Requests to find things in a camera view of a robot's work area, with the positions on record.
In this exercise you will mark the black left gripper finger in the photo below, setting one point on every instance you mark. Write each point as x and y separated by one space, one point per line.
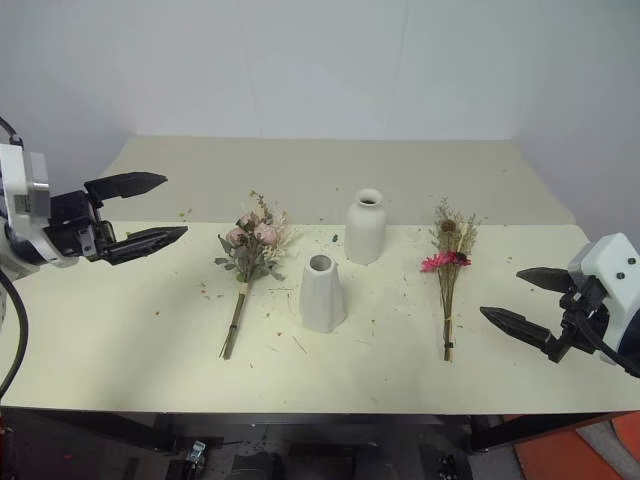
145 242
131 184

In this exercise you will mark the silver caster wheel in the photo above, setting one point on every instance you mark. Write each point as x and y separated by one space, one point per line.
197 451

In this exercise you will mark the white round bottle vase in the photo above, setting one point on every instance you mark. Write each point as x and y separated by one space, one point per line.
366 230

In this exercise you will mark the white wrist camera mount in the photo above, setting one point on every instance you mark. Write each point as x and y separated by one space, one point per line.
612 260
22 185

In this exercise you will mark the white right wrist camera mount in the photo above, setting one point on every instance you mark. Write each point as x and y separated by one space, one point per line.
612 260

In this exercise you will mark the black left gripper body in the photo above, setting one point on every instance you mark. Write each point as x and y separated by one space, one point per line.
70 227

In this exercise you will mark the orange floor mat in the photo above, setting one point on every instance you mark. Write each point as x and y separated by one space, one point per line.
590 450

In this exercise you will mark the black metal table frame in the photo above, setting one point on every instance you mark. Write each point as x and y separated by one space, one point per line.
320 419

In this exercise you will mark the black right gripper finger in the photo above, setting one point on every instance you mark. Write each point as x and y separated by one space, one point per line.
547 280
525 331

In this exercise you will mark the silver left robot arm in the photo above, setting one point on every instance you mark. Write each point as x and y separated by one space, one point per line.
21 256

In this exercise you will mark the white faceted tapered vase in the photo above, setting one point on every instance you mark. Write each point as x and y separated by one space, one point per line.
322 300

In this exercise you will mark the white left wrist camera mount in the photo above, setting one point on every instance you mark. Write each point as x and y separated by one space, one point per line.
22 185

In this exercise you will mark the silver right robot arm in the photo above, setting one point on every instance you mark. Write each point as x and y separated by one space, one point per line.
633 340

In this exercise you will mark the dried bouquet with magenta daisy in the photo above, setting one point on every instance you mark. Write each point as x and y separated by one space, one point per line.
451 260

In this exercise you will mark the pink rose dried bouquet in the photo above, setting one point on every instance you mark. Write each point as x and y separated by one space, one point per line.
255 235

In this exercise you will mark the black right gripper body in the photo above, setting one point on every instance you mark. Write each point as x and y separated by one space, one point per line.
585 315

